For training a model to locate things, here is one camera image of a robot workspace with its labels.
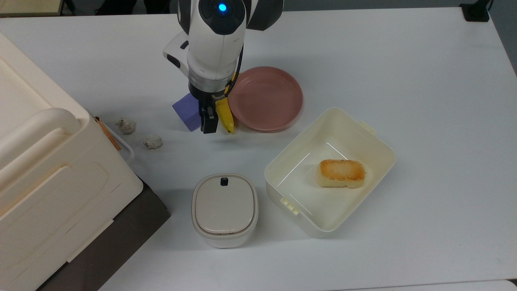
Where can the small white lidded bin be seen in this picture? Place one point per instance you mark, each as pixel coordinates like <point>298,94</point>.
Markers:
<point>224,208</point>

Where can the large cream storage box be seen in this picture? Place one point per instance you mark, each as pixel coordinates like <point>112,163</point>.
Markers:
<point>52,190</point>

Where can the purple foam cube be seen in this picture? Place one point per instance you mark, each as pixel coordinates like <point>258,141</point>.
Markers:
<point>185,111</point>

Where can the crumpled white paper ball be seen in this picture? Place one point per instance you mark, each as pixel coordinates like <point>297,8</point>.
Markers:
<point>152,142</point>
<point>125,125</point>

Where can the black table clamp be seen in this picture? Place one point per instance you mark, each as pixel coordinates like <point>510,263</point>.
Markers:
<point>476,11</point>

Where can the yellow banana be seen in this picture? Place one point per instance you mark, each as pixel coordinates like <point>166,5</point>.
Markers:
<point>224,114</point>

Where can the dark brown base board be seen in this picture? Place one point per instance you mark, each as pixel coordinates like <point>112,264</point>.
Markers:
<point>121,236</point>

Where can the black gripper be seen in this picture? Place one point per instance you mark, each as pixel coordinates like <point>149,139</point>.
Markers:
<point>207,97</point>

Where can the cream open plastic container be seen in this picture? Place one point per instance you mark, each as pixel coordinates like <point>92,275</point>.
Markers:
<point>323,210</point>

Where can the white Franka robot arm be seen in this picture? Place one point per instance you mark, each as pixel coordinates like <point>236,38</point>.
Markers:
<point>214,44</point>

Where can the toasted bread piece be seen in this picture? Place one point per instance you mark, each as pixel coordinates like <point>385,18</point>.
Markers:
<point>341,173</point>

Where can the pink round plate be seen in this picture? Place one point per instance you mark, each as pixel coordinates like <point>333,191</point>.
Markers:
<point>266,99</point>

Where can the wooden side table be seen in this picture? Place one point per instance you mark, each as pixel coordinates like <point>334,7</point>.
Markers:
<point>28,7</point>

